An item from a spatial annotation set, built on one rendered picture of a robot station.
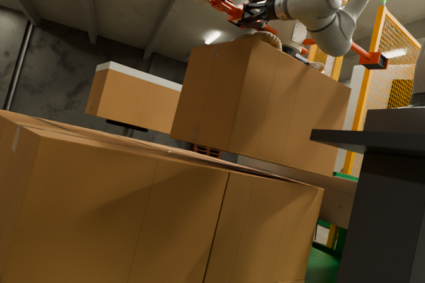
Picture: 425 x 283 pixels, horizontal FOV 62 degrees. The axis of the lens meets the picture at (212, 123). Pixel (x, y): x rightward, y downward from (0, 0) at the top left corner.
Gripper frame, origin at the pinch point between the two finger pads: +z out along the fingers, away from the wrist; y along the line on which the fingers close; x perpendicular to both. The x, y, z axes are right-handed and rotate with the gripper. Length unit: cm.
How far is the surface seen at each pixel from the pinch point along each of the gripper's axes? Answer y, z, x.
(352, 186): 54, -27, 63
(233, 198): 67, -19, 1
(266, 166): 56, 22, 63
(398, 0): -284, 194, 518
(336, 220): 71, -24, 63
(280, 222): 74, -19, 30
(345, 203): 62, -26, 63
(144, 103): 35, 132, 42
